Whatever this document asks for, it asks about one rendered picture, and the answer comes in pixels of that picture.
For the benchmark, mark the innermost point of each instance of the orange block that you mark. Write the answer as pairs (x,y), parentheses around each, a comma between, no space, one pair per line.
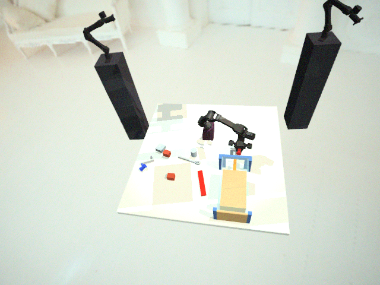
(166,153)
(171,176)

